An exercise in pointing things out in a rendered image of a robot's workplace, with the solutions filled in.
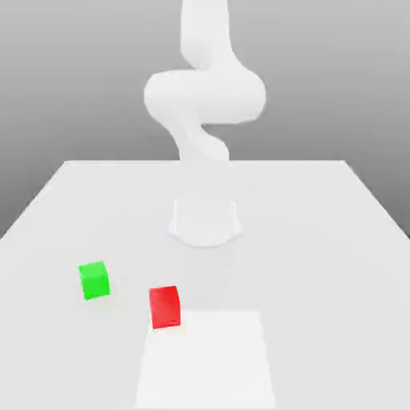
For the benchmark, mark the small green cube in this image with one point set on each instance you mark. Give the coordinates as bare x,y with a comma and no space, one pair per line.
94,282

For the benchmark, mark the small red cube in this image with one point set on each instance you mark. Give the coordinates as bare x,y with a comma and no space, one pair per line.
165,307

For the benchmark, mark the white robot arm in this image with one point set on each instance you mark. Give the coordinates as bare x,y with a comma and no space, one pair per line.
205,96

